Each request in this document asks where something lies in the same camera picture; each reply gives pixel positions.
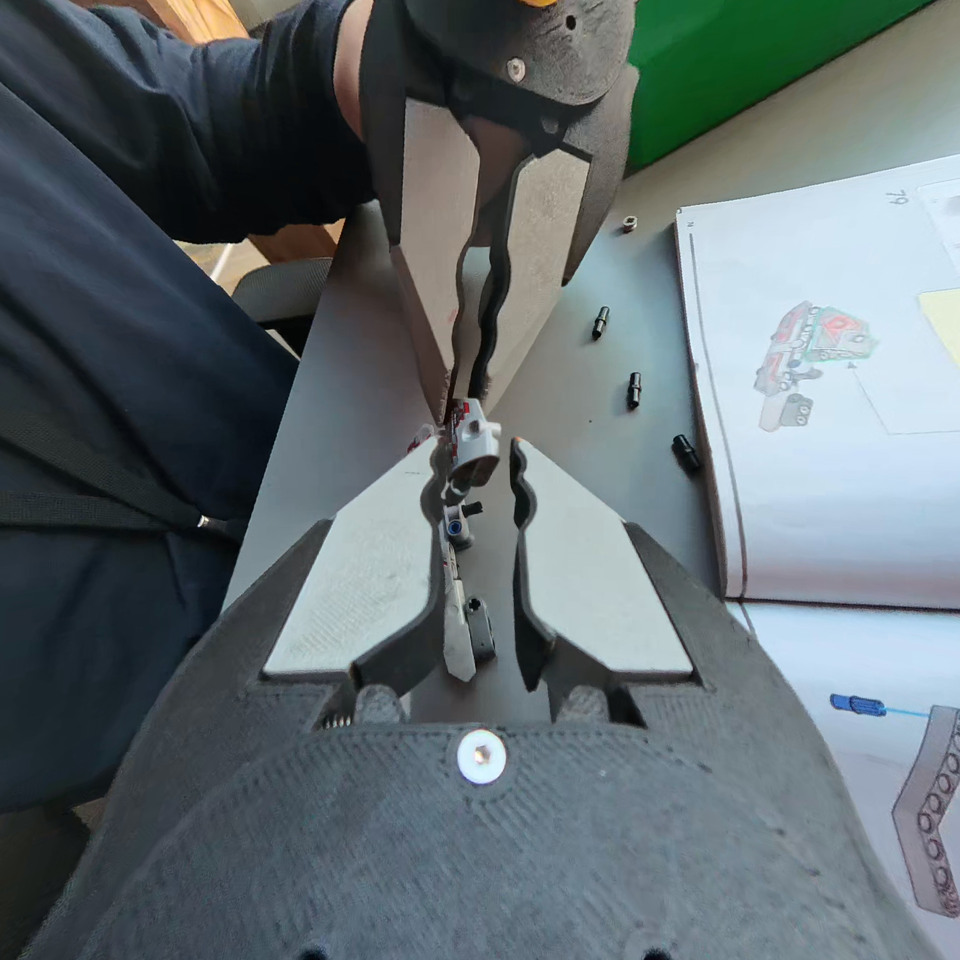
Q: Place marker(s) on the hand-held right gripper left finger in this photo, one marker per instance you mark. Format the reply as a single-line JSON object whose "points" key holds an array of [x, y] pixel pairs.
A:
{"points": [[352, 592]]}

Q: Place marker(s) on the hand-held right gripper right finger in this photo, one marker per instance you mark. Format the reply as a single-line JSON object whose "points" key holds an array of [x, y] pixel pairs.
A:
{"points": [[600, 592]]}

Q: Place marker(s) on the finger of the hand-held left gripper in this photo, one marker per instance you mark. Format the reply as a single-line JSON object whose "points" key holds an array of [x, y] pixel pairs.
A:
{"points": [[547, 225], [435, 187]]}

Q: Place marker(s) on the grey lego assembly red print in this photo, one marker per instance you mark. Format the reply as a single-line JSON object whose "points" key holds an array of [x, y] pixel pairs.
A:
{"points": [[474, 442]]}

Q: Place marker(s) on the person's left forearm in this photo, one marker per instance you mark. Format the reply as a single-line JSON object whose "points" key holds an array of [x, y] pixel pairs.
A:
{"points": [[225, 112]]}

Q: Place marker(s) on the black lego pin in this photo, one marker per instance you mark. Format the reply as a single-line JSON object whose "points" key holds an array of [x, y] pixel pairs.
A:
{"points": [[685, 452], [600, 322], [634, 390]]}

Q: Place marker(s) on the lego instruction booklet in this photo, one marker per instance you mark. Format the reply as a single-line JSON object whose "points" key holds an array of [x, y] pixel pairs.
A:
{"points": [[825, 487]]}

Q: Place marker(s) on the grey office chair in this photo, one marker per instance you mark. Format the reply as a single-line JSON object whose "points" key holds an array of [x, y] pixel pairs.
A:
{"points": [[281, 289]]}

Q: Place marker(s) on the green box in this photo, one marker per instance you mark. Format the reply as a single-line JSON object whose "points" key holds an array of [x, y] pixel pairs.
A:
{"points": [[712, 67]]}

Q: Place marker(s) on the person's dark clothing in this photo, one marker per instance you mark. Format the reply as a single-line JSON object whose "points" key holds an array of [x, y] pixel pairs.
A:
{"points": [[112, 337]]}

